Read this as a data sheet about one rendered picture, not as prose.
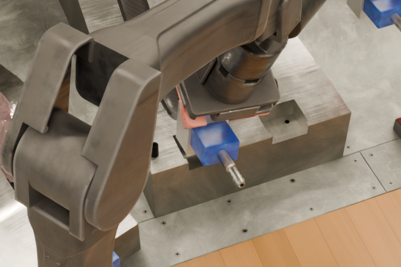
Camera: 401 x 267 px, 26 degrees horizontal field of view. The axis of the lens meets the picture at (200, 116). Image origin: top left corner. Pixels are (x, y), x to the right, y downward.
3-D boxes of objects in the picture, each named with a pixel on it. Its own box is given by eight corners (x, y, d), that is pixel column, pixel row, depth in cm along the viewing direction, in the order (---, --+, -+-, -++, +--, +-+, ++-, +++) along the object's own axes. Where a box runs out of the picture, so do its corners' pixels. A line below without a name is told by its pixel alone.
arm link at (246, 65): (241, 18, 90) (262, -19, 84) (284, 52, 89) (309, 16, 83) (203, 60, 86) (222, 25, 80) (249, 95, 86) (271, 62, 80)
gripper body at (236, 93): (171, 68, 93) (188, 33, 86) (258, 55, 96) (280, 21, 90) (188, 123, 90) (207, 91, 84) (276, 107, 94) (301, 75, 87)
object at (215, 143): (259, 199, 96) (265, 161, 92) (218, 208, 94) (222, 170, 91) (213, 129, 105) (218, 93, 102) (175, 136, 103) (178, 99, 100)
